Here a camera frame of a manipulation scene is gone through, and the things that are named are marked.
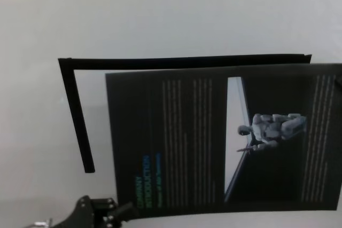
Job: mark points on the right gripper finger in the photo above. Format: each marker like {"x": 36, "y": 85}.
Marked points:
{"x": 339, "y": 82}

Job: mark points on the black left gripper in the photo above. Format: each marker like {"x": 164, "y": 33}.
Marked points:
{"x": 91, "y": 214}

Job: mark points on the black company introduction poster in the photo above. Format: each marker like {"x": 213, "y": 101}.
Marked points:
{"x": 187, "y": 145}

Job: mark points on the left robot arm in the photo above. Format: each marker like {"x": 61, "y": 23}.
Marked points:
{"x": 40, "y": 223}

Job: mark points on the black tape frame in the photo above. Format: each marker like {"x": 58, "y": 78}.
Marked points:
{"x": 80, "y": 121}

